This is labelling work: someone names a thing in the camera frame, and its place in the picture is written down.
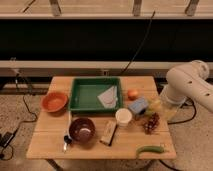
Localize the blue sponge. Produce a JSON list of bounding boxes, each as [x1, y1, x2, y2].
[[128, 97, 149, 115]]

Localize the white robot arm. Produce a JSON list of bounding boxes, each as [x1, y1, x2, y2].
[[160, 60, 213, 121]]

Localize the purple bowl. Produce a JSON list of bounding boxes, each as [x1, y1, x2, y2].
[[68, 118, 95, 144]]

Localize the orange bowl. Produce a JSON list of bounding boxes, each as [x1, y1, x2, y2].
[[41, 91, 68, 113]]

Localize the white folded cloth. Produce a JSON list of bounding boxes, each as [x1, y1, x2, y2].
[[97, 86, 118, 108]]

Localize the green plastic tray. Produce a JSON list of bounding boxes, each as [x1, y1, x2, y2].
[[69, 77, 123, 113]]

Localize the orange fruit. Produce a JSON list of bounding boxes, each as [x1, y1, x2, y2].
[[127, 89, 139, 100]]

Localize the white cup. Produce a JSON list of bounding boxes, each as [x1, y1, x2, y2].
[[115, 108, 132, 126]]

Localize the wooden block brush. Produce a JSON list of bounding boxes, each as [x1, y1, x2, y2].
[[100, 121, 117, 146]]

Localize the yellow-green toy fruit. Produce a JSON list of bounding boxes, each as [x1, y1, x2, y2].
[[145, 99, 162, 116]]

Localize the brown grape bunch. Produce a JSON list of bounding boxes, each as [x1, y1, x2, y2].
[[143, 113, 160, 134]]

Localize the green cucumber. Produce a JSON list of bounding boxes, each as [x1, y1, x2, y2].
[[136, 146, 165, 158]]

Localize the black power adapter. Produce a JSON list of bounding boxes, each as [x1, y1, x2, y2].
[[0, 132, 14, 148]]

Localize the white handled spoon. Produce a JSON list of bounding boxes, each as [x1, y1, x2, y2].
[[63, 111, 72, 153]]

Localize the black hanging cable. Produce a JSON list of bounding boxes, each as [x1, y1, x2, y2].
[[119, 10, 157, 76]]

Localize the black floor cable right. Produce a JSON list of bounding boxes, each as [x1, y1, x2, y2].
[[167, 98, 198, 126]]

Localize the black floor cable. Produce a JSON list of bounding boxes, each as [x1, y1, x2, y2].
[[0, 71, 38, 160], [167, 98, 198, 126]]

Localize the black floor cable left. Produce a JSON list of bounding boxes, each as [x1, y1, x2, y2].
[[0, 71, 38, 160]]

